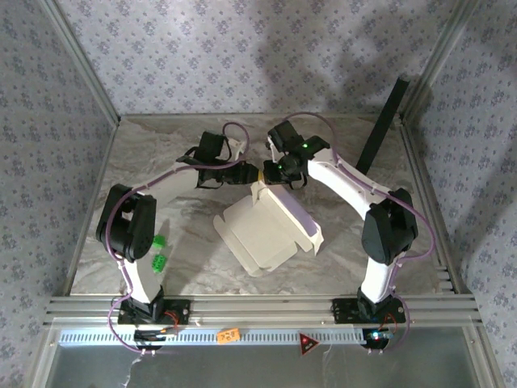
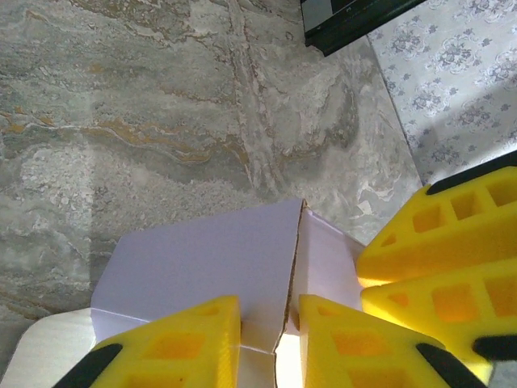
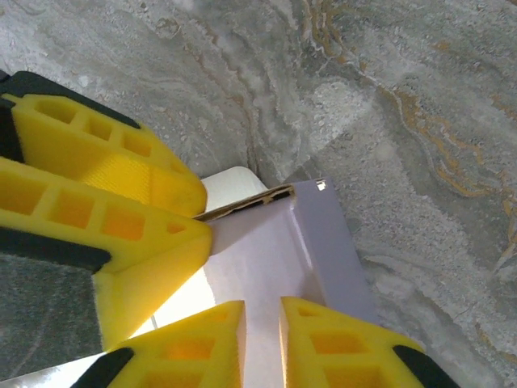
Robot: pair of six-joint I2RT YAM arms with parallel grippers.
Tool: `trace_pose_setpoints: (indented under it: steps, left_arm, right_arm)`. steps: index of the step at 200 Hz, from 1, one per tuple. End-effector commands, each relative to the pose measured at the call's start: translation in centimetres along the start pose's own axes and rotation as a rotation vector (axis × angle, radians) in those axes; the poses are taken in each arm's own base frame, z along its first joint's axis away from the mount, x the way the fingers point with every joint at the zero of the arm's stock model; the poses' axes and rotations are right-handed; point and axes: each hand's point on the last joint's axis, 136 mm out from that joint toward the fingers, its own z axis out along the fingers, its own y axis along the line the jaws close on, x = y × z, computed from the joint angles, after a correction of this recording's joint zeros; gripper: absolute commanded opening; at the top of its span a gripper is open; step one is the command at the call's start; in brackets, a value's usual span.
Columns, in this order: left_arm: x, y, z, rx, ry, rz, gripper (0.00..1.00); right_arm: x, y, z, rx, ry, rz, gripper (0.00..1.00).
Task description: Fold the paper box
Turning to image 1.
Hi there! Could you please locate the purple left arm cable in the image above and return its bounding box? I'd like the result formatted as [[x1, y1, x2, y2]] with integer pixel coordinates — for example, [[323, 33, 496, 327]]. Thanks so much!
[[105, 122, 250, 356]]

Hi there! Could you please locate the grey slotted cable duct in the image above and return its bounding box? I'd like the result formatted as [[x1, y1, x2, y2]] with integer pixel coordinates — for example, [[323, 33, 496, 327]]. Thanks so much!
[[59, 328, 367, 348]]

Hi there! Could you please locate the thin black left gripper cable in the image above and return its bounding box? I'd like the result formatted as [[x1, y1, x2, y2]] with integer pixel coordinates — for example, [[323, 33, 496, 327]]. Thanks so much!
[[195, 176, 225, 192]]

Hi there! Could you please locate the long black bar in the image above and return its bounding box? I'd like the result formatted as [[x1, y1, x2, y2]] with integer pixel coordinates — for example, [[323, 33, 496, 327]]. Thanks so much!
[[355, 75, 411, 173]]

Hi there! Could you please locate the white lavender paper box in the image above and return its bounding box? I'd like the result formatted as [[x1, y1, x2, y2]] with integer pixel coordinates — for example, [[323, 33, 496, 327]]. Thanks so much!
[[212, 179, 326, 279]]

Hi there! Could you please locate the orange paper label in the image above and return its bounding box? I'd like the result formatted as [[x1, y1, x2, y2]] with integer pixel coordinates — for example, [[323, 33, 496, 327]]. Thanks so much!
[[216, 327, 242, 346]]

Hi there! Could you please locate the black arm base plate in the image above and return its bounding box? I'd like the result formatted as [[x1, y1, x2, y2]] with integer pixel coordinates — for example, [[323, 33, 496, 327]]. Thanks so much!
[[331, 296, 406, 325], [116, 297, 192, 326]]

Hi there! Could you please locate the aluminium frame post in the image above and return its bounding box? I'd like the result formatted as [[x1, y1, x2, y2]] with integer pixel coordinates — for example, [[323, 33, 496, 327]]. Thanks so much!
[[39, 0, 122, 124], [401, 0, 482, 123]]

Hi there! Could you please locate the thin black right gripper cable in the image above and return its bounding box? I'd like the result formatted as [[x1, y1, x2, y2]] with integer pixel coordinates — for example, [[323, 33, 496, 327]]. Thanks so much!
[[288, 172, 310, 192]]

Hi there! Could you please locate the aluminium side rail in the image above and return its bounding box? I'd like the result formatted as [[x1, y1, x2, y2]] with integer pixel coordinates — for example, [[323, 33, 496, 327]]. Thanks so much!
[[63, 116, 121, 297], [398, 120, 473, 295]]

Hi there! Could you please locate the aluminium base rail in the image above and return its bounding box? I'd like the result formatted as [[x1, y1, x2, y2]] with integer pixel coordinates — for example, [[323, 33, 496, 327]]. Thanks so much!
[[43, 294, 484, 329]]

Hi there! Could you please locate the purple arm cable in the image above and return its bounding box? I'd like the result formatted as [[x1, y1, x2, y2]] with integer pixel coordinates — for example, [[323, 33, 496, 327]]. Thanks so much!
[[280, 112, 437, 356], [105, 122, 250, 356]]

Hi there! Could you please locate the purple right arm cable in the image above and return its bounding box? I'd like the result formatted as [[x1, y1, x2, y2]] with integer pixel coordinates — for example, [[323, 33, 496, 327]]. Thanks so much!
[[280, 112, 437, 356]]

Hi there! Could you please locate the red triangle sticker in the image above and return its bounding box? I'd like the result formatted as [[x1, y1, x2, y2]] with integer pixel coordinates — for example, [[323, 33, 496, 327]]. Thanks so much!
[[298, 331, 322, 357]]

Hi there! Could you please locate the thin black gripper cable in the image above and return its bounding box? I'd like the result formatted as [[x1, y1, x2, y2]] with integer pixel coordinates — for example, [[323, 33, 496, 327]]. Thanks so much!
[[288, 172, 310, 192], [195, 176, 225, 192]]

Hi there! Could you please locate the black controller board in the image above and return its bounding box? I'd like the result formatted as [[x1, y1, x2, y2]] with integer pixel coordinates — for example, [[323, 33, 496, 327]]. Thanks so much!
[[360, 327, 395, 351], [133, 328, 179, 351]]

